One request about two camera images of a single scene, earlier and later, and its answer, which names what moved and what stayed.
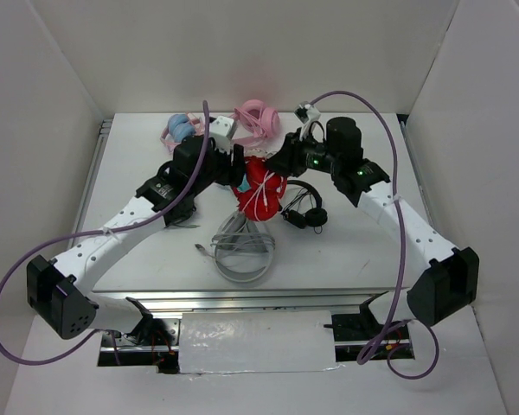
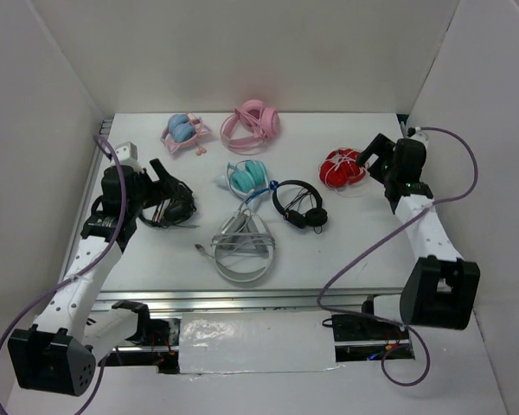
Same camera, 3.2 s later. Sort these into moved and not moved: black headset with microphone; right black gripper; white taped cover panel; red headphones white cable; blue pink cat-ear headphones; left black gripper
Moved: left black gripper; right black gripper; red headphones white cable
Not moved: blue pink cat-ear headphones; black headset with microphone; white taped cover panel
